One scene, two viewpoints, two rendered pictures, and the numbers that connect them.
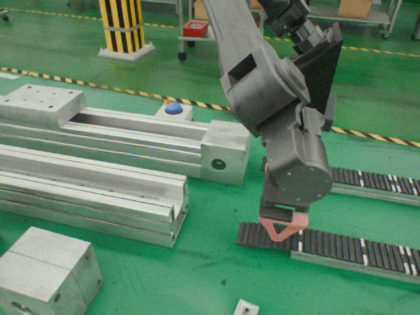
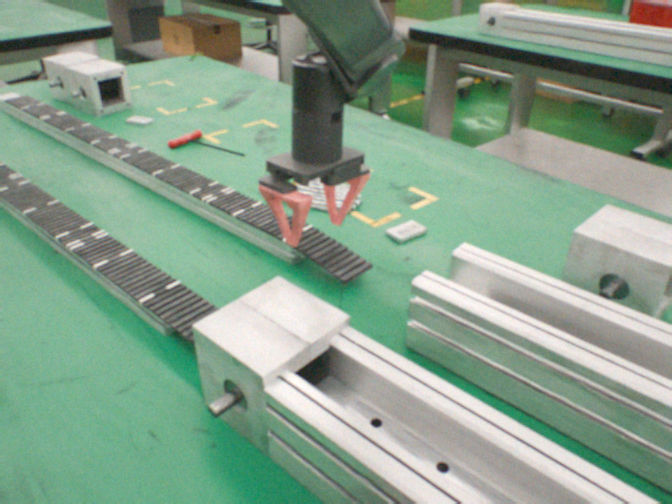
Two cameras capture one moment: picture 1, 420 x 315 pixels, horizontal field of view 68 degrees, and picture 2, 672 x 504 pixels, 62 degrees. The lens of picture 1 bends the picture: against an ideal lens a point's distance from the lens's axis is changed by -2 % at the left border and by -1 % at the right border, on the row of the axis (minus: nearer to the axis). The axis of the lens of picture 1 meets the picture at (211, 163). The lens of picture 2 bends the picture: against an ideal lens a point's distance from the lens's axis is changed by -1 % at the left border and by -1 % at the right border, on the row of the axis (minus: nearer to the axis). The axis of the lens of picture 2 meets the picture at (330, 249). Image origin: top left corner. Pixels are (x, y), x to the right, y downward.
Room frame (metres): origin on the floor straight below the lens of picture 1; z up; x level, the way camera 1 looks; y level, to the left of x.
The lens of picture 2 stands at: (0.86, 0.20, 1.18)
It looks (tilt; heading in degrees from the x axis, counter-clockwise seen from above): 32 degrees down; 210
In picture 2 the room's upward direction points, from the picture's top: straight up
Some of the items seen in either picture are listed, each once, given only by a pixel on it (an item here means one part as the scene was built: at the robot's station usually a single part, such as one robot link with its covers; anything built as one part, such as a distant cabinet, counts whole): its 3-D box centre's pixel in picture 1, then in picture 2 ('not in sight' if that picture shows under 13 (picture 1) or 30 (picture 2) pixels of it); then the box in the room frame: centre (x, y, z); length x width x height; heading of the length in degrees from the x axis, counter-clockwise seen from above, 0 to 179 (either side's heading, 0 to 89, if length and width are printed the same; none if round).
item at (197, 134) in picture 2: not in sight; (212, 146); (0.10, -0.49, 0.79); 0.16 x 0.08 x 0.02; 86
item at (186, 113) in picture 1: (173, 121); not in sight; (0.71, 0.10, 0.81); 0.10 x 0.08 x 0.06; 167
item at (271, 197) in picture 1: (289, 168); (317, 140); (0.35, -0.11, 0.95); 0.10 x 0.07 x 0.07; 168
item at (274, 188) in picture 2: not in sight; (300, 205); (0.38, -0.12, 0.88); 0.07 x 0.07 x 0.09; 78
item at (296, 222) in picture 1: (281, 214); (330, 192); (0.33, -0.11, 0.88); 0.07 x 0.07 x 0.09; 78
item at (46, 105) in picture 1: (44, 109); not in sight; (0.66, 0.40, 0.87); 0.16 x 0.11 x 0.07; 77
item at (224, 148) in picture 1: (227, 149); (264, 369); (0.57, -0.04, 0.83); 0.12 x 0.09 x 0.10; 167
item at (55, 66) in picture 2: not in sight; (71, 79); (0.00, -0.99, 0.83); 0.11 x 0.10 x 0.10; 171
